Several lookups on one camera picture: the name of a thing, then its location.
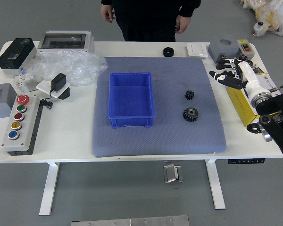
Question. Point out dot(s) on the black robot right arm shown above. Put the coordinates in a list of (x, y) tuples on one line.
[(273, 127)]

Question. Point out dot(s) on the person's left hand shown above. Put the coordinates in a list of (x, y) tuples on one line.
[(182, 23)]

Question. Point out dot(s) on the grey-blue foam mat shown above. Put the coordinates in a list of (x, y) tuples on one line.
[(132, 143)]

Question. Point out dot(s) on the black table control panel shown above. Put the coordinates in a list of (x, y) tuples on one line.
[(246, 161)]

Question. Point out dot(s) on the grey two-button switch box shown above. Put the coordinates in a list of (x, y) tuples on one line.
[(244, 48)]

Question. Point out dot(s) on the black power adapter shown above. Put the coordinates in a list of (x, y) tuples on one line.
[(58, 81)]

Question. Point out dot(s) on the metal bracket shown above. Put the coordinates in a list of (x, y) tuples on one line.
[(171, 173)]

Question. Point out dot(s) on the yellow white carton box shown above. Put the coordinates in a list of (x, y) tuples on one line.
[(240, 103)]

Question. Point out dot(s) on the grey push-button control station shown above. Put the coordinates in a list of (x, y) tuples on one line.
[(19, 141)]

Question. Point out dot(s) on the plastic-wrapped plush toys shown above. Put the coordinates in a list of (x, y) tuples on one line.
[(273, 11)]

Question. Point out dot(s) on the white power socket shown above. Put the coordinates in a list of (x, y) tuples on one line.
[(43, 86)]

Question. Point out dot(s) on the white table leg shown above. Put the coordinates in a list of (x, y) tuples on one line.
[(48, 188), (215, 186)]

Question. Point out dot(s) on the small white connector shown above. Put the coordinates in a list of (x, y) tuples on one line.
[(21, 80)]

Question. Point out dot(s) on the distribution box with clear cover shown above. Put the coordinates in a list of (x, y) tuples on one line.
[(63, 40)]

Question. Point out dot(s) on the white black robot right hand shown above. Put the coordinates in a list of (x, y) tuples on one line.
[(248, 77)]

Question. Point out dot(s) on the small black gear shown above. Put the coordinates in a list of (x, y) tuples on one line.
[(190, 95)]

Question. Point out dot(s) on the small black module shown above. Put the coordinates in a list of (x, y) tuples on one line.
[(258, 70)]

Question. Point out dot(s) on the grey enclosure with window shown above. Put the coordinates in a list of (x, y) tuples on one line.
[(2, 106)]

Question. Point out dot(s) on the person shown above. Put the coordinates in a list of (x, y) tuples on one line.
[(151, 18)]

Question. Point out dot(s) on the white wall switch panel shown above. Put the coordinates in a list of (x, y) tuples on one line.
[(197, 50)]

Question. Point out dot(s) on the person's right hand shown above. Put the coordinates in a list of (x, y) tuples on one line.
[(108, 14)]

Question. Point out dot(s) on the white plush toy black cap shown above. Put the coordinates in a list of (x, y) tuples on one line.
[(260, 28)]

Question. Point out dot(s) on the clear plastic bag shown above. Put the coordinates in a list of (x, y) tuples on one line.
[(73, 63)]

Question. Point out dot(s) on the grey block with round hole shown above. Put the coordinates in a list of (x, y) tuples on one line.
[(222, 49)]

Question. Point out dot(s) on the blue plastic box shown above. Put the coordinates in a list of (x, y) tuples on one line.
[(132, 99)]

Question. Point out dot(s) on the black-lidded white enclosure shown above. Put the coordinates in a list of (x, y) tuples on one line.
[(14, 55)]

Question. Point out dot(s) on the big black gear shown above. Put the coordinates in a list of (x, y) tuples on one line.
[(190, 114)]

